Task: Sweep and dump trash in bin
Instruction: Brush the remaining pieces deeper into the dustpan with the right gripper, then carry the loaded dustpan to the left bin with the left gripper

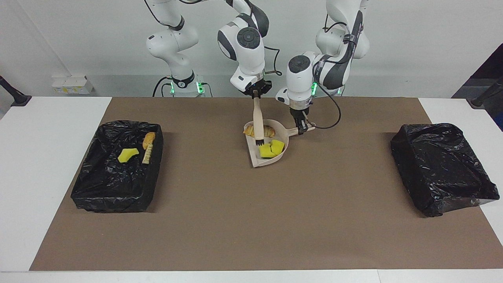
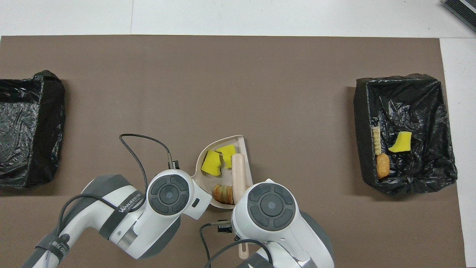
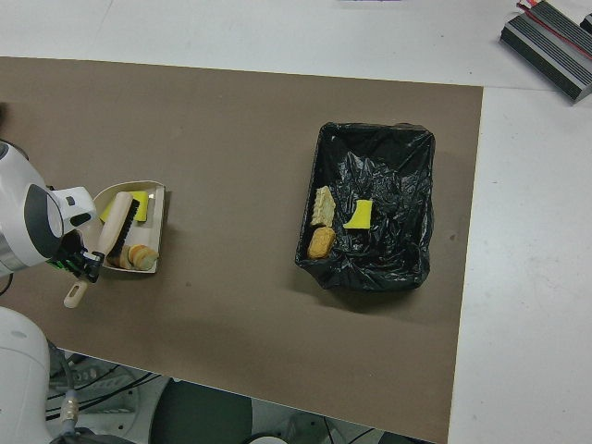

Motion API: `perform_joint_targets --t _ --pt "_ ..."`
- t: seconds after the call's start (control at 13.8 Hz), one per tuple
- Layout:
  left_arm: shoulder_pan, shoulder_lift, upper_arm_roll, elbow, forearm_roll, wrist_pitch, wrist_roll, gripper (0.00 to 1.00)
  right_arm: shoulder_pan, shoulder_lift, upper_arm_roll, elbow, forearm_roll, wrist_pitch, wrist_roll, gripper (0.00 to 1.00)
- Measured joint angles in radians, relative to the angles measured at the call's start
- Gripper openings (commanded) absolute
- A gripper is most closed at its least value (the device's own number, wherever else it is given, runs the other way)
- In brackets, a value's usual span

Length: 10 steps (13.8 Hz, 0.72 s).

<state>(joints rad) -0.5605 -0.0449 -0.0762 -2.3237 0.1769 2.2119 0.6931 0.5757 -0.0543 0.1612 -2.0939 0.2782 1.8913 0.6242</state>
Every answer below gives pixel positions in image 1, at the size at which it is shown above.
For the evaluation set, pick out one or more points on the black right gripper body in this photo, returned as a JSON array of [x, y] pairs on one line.
[[257, 87]]

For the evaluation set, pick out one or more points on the brown table mat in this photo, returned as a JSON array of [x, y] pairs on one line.
[[353, 236]]

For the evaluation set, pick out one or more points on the notched yellow sponge piece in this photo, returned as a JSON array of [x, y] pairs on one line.
[[265, 151]]

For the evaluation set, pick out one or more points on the brown bun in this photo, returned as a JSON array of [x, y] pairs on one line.
[[149, 139]]

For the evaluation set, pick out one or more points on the small striped croissant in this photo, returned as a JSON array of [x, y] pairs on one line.
[[268, 131]]

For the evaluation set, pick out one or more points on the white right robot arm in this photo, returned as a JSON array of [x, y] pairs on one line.
[[247, 51]]

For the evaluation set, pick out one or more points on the beige plastic dustpan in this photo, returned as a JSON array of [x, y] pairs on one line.
[[273, 155]]

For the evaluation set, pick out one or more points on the dark background furniture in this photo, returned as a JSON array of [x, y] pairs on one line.
[[491, 70]]

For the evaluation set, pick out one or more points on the pale bread chunk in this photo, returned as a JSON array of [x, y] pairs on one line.
[[249, 131]]

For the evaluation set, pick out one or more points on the striped bread slice stack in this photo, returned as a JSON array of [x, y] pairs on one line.
[[146, 156]]

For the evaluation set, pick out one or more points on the bin with black bag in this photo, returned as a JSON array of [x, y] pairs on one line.
[[110, 181], [440, 169]]

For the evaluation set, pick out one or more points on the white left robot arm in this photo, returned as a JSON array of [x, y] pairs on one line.
[[302, 78]]

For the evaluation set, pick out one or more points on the green and yellow sponge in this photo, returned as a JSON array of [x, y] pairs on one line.
[[127, 155]]

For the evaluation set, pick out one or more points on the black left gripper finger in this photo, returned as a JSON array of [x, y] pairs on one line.
[[302, 126]]

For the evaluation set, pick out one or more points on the white wall power strip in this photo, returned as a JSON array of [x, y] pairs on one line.
[[72, 84]]

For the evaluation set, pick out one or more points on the black stand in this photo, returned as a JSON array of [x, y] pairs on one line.
[[481, 100], [17, 99]]

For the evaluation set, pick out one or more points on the beige hand brush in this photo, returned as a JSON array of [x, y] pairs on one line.
[[258, 122]]

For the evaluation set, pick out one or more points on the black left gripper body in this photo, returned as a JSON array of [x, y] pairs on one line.
[[299, 113]]

